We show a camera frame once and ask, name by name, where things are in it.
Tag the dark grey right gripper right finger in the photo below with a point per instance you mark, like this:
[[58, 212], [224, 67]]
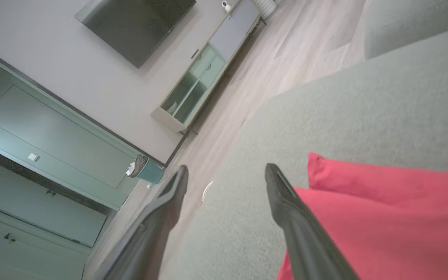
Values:
[[309, 249]]

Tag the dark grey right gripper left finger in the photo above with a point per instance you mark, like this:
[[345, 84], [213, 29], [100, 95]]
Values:
[[150, 241]]

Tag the red basketball jersey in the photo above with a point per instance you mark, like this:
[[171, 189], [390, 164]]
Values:
[[383, 217]]

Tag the teal waste bin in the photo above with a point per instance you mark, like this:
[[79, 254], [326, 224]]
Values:
[[152, 173]]

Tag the green built-in wardrobe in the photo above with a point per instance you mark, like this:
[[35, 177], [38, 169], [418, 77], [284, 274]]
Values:
[[53, 132]]

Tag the large grey sofa seat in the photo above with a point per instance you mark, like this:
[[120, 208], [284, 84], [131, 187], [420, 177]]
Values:
[[364, 112]]

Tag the small dark remote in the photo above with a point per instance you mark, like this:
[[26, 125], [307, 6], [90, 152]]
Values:
[[195, 53]]

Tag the grey and green TV cabinet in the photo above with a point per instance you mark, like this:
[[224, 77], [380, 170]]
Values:
[[231, 31]]

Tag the white ribbed cylinder appliance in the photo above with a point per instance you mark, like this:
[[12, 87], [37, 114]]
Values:
[[265, 7]]

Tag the grey sofa seat cushion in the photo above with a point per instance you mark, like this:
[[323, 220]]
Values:
[[414, 23]]

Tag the white wall switch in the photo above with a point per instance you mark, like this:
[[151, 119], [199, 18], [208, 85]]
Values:
[[33, 157]]

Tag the black wall television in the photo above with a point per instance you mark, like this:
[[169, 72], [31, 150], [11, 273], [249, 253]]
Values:
[[138, 23]]

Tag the small white security camera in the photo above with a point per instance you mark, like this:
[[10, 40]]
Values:
[[226, 6]]

